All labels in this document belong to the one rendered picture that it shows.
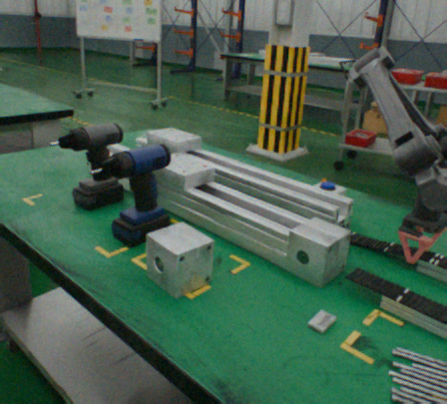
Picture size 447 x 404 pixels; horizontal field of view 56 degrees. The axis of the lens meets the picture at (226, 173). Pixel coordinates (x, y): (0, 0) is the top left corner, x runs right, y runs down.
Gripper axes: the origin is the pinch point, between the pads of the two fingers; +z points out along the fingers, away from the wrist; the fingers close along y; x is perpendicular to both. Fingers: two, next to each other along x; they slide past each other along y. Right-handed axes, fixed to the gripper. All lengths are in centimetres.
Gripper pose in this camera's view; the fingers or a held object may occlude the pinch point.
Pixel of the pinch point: (417, 253)
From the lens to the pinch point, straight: 105.5
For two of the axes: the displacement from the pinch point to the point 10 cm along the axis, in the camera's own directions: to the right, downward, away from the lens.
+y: -6.8, 2.1, -7.0
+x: 7.3, 2.7, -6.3
